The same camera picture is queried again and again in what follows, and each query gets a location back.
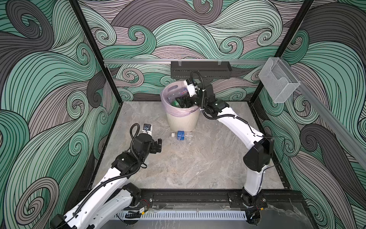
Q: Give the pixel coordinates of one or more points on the green bottle yellow cap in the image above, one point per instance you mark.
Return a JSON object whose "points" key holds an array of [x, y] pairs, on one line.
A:
{"points": [[175, 103]]}

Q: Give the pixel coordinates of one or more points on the aluminium rail right wall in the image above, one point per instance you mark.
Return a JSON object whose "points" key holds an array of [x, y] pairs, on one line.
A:
{"points": [[325, 97]]}

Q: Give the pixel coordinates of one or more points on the aluminium rail wall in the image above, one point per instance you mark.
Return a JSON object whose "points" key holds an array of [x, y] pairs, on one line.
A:
{"points": [[325, 97], [144, 61]]}

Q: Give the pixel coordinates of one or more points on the black wall shelf tray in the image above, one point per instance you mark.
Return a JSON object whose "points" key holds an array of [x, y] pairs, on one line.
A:
{"points": [[207, 69]]}

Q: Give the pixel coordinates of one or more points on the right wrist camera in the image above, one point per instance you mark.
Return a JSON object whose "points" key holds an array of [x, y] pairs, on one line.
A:
{"points": [[191, 87]]}

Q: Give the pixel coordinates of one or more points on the white slotted cable duct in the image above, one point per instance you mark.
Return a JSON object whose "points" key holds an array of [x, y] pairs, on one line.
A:
{"points": [[194, 215]]}

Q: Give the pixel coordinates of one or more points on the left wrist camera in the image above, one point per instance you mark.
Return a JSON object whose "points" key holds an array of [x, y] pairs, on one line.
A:
{"points": [[147, 129]]}

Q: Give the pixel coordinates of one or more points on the clear acrylic wall holder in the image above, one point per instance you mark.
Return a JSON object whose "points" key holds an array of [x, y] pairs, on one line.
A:
{"points": [[278, 79]]}

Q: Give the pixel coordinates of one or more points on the pink plastic bin liner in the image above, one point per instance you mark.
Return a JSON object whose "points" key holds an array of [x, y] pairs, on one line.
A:
{"points": [[166, 101]]}

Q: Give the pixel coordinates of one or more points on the cream ribbed waste bin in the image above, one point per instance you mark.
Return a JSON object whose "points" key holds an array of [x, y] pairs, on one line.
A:
{"points": [[187, 123]]}

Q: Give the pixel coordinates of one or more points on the clear Ganten bottle white cap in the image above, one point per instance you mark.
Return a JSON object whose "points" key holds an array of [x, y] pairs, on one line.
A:
{"points": [[179, 92]]}

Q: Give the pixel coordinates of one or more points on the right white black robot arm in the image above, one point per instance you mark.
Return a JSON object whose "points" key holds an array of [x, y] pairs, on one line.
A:
{"points": [[259, 146]]}

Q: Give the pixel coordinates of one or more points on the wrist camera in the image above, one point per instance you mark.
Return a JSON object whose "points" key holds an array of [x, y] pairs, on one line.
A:
{"points": [[147, 129], [191, 87]]}

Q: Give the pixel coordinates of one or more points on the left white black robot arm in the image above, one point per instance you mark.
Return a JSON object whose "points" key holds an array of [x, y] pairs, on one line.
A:
{"points": [[114, 192]]}

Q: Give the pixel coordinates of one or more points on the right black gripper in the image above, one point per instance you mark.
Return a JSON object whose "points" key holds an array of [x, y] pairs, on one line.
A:
{"points": [[184, 101]]}

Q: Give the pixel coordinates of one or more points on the blue label bottle white cap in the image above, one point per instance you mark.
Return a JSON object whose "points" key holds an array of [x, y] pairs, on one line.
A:
{"points": [[182, 135]]}

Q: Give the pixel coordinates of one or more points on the aluminium rail back wall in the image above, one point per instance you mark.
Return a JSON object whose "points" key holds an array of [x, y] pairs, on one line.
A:
{"points": [[144, 61]]}

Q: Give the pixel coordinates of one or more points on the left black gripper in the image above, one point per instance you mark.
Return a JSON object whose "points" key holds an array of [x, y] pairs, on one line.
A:
{"points": [[153, 144]]}

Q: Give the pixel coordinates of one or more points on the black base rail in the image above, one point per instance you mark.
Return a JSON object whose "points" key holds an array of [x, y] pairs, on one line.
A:
{"points": [[233, 198]]}

